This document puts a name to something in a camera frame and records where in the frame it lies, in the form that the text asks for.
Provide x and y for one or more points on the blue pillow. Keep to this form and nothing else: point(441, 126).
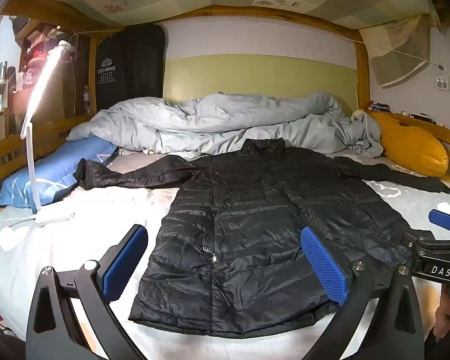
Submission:
point(41, 180)

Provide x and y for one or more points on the person's right hand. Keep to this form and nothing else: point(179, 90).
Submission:
point(442, 311)

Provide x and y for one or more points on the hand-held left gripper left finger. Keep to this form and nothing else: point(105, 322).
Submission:
point(125, 260)

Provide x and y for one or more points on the cluttered wooden shelf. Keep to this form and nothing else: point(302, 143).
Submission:
point(11, 93)

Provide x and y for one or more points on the white wall switch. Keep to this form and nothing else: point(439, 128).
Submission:
point(443, 82)

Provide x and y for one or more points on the clear plastic bottle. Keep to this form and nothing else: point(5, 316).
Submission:
point(87, 101)

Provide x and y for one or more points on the black puffer jacket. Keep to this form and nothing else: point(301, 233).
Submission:
point(247, 232)

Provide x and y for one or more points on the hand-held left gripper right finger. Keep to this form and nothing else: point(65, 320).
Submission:
point(324, 266)

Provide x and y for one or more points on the white desk lamp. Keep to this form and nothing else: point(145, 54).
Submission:
point(54, 217)

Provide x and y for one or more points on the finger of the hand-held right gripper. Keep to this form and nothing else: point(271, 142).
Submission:
point(444, 220)

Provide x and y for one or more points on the grey printed bed sheet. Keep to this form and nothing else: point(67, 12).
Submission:
point(397, 197)

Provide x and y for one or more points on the wooden bed frame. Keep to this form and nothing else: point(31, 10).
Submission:
point(363, 67)

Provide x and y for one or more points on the black hanging bag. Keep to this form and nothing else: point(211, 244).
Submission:
point(131, 75)

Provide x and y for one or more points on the checkered hanging cloth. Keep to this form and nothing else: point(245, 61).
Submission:
point(397, 52)

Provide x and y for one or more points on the grey-blue duvet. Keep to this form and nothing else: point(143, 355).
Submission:
point(210, 120)

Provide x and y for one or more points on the yellow pillow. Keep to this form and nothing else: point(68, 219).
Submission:
point(408, 142)

